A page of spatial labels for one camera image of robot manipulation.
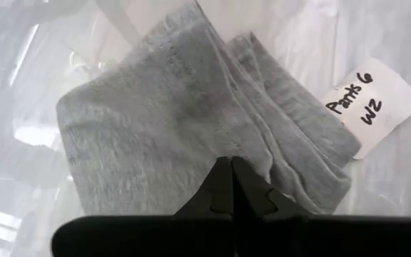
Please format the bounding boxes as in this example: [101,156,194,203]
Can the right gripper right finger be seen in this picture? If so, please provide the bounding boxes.
[230,156,411,257]

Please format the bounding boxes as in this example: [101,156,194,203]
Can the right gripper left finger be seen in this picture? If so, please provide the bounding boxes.
[51,156,234,257]

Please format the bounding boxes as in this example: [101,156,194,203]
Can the grey sweat pants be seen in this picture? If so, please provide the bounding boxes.
[55,0,362,217]

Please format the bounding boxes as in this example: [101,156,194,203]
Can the white handwritten pants tag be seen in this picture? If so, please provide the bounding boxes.
[320,57,411,161]

